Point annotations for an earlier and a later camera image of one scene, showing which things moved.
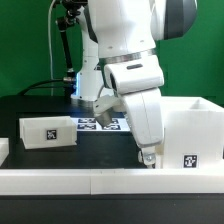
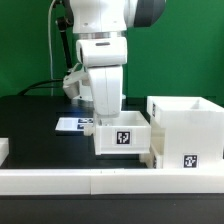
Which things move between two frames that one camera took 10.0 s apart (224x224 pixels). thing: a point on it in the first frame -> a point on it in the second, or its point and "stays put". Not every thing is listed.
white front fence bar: x=111 y=181 stays put
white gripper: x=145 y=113 -> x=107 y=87
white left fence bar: x=4 y=150 stays put
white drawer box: x=43 y=132 -> x=129 y=132
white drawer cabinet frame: x=193 y=133 stays put
